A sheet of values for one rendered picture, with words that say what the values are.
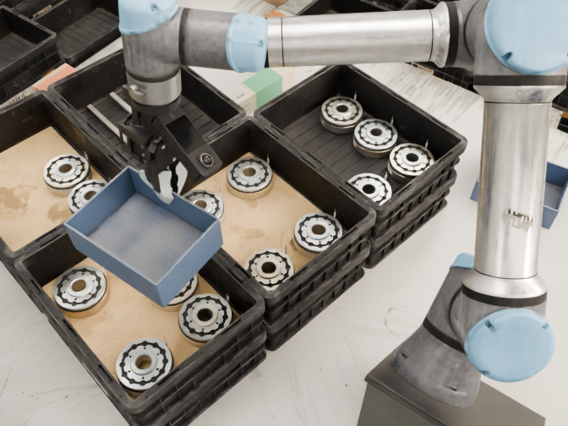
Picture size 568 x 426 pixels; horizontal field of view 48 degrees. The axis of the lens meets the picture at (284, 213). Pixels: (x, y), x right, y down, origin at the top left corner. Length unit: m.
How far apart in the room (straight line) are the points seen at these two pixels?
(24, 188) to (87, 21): 1.37
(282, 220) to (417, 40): 0.57
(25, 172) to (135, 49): 0.78
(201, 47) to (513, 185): 0.44
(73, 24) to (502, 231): 2.22
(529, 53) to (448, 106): 1.05
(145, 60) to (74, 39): 1.87
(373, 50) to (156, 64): 0.32
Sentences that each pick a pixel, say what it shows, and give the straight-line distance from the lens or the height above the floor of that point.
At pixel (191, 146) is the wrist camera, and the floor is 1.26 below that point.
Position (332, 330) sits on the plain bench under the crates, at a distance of 1.40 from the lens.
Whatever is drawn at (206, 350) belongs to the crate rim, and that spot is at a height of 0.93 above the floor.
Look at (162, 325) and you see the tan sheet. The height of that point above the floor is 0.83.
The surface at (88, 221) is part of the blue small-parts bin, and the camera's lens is 1.10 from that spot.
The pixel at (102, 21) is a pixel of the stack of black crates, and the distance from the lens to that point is 2.80.
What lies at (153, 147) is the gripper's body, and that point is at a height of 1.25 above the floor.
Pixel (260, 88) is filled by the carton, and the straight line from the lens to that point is 1.80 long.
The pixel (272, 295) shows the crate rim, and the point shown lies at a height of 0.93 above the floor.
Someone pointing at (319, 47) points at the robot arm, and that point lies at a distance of 0.97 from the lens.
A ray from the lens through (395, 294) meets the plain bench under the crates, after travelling 1.46.
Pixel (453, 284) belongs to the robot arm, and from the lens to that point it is 1.06.
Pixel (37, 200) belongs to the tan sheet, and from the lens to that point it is 1.53.
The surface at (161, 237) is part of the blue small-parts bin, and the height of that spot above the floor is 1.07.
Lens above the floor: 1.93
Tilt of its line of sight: 52 degrees down
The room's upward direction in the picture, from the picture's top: straight up
